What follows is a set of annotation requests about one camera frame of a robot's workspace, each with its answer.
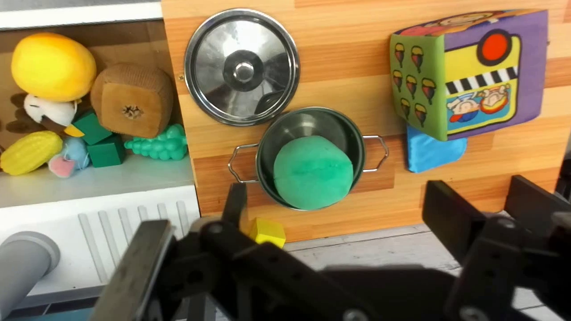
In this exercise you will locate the white duck plush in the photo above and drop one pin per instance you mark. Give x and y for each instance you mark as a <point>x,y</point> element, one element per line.
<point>50,112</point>

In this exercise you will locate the yellow toy block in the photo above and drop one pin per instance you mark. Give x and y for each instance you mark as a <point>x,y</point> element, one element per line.
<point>268,233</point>

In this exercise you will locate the yellow lemon plush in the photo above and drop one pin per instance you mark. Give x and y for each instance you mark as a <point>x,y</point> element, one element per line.
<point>52,65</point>

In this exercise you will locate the colourful fabric cube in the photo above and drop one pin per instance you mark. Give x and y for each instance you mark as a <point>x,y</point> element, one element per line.
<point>475,72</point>

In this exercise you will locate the green toy grapes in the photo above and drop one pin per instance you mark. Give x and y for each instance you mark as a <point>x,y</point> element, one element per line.
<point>161,145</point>

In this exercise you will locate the blue fabric piece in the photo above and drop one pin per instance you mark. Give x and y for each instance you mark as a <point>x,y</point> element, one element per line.
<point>430,153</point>

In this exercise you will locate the white toy sink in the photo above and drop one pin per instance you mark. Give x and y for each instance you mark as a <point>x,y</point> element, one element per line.
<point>89,220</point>

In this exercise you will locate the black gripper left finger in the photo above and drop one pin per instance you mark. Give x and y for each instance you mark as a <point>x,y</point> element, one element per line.
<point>134,269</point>

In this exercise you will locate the green toy block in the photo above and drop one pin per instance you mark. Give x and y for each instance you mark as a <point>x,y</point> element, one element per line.
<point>105,154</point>
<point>91,128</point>

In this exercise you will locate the grey toy faucet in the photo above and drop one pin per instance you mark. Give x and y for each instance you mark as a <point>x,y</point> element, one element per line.
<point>23,261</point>

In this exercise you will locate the blue and pink plush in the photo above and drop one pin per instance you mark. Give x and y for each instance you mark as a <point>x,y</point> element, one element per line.
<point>70,158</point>

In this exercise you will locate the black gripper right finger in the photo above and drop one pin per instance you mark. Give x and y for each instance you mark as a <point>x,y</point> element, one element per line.
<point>475,238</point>

